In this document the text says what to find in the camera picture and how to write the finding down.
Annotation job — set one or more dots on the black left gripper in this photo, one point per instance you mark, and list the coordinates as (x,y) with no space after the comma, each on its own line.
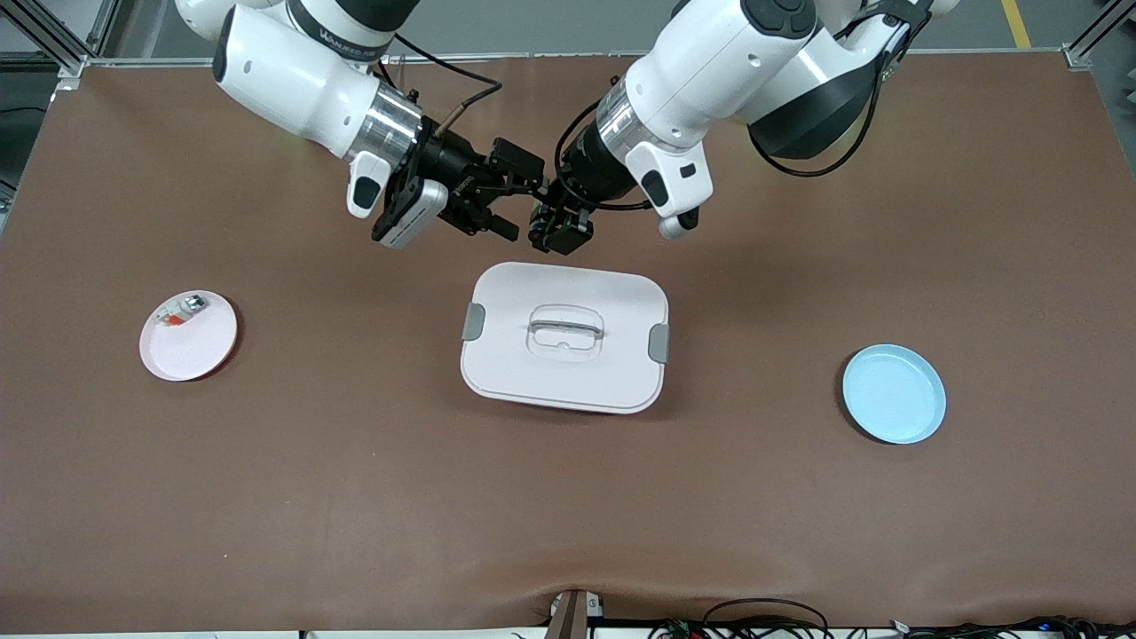
(587,169)

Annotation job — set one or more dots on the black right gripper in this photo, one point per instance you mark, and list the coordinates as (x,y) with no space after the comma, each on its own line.
(446,160)

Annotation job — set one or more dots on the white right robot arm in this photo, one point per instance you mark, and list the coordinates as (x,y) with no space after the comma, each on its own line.
(293,80)

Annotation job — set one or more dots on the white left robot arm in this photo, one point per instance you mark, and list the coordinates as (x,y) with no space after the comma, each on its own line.
(737,62)

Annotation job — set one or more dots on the white lidded storage box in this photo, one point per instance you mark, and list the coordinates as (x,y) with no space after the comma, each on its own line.
(568,382)

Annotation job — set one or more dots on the pink round plate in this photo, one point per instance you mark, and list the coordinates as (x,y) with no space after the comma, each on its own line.
(191,351)

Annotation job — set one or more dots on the light blue round plate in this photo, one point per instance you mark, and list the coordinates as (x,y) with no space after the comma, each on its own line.
(895,395)

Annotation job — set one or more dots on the small white orange switch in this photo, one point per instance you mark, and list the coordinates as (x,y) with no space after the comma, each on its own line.
(182,309)

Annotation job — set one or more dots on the aluminium frame profile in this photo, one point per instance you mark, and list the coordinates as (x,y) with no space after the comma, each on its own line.
(62,40)

